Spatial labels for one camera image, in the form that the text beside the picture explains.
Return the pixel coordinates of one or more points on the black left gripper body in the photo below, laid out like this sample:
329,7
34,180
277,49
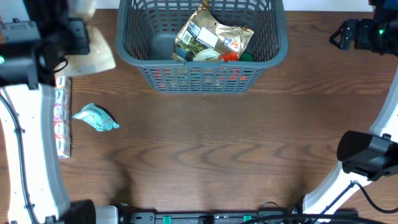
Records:
68,42

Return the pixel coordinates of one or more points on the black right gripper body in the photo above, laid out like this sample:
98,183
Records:
380,38

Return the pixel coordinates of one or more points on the beige paper pouch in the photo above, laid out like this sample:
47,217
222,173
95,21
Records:
100,57

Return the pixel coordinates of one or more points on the Kleenex tissue multipack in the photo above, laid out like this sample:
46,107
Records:
61,117

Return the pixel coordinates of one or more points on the mint green wipes packet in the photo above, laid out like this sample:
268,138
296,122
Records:
96,118

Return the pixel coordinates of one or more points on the green lidded seasoning jar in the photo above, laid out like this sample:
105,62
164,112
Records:
246,57

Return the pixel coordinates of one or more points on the gold foil snack bag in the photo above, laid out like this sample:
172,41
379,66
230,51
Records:
202,38

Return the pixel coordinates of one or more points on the red San Remo spaghetti pack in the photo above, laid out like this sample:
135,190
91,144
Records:
202,79

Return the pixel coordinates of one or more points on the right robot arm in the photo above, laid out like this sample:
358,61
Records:
363,158

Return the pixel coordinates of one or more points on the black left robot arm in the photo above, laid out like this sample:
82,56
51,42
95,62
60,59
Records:
38,194

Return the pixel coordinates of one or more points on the grey plastic lattice basket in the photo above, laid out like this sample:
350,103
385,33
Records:
147,29

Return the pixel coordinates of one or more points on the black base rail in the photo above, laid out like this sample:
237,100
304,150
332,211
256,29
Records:
127,214

